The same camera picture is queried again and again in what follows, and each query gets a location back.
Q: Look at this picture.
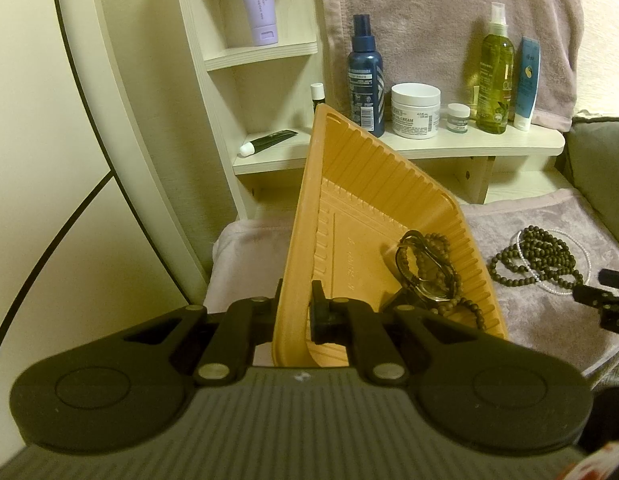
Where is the mauve towel on headboard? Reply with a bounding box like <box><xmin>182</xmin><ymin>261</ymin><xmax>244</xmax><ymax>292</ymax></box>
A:
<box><xmin>323</xmin><ymin>0</ymin><xmax>584</xmax><ymax>131</ymax></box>

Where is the small green label jar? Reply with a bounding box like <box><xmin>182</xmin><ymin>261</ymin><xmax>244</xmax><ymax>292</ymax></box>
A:
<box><xmin>446</xmin><ymin>103</ymin><xmax>471</xmax><ymax>133</ymax></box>

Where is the blue white cream tube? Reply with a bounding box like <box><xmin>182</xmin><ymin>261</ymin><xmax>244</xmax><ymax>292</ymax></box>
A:
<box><xmin>513</xmin><ymin>37</ymin><xmax>541</xmax><ymax>131</ymax></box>

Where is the white cream jar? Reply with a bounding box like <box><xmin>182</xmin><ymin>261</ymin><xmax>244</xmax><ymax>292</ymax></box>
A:
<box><xmin>392</xmin><ymin>82</ymin><xmax>441</xmax><ymax>140</ymax></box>

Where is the dark blue spray bottle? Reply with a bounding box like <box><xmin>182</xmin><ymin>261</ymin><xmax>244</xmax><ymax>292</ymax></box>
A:
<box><xmin>347</xmin><ymin>14</ymin><xmax>385</xmax><ymax>138</ymax></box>

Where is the mauve fleece mat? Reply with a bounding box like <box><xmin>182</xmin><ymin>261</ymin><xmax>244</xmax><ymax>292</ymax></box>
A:
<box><xmin>204</xmin><ymin>188</ymin><xmax>619</xmax><ymax>377</ymax></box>

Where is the grey velvet pillow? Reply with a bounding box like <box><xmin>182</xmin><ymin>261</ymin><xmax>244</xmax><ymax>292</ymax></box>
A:
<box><xmin>556</xmin><ymin>117</ymin><xmax>619</xmax><ymax>243</ymax></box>

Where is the cream corner shelf unit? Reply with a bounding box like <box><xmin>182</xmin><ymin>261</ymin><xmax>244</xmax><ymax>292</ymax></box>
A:
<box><xmin>171</xmin><ymin>0</ymin><xmax>579</xmax><ymax>221</ymax></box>

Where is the black white-capped tube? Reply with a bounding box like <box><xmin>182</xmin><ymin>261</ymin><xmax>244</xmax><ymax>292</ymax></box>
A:
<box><xmin>238</xmin><ymin>129</ymin><xmax>297</xmax><ymax>158</ymax></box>

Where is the green olive spray bottle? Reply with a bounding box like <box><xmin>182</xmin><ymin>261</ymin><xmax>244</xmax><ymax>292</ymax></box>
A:
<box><xmin>477</xmin><ymin>2</ymin><xmax>515</xmax><ymax>134</ymax></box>

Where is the white pearl chain necklace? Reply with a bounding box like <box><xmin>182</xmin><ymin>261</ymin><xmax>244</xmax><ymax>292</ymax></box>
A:
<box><xmin>511</xmin><ymin>228</ymin><xmax>594</xmax><ymax>297</ymax></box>

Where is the orange plastic tray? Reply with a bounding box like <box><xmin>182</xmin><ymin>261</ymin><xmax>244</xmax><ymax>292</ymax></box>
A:
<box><xmin>271</xmin><ymin>104</ymin><xmax>509</xmax><ymax>367</ymax></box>

